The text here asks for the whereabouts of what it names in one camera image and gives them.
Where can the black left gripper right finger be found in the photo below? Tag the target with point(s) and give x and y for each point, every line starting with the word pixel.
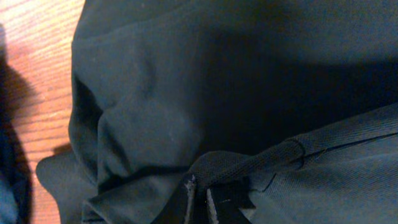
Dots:
pixel 226 202

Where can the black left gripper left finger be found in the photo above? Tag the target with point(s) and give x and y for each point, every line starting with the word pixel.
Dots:
pixel 179 209

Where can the black polo shirt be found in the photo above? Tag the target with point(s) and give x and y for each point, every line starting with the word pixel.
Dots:
pixel 297 100

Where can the folded navy blue shorts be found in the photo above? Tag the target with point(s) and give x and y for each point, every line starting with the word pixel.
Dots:
pixel 15 186

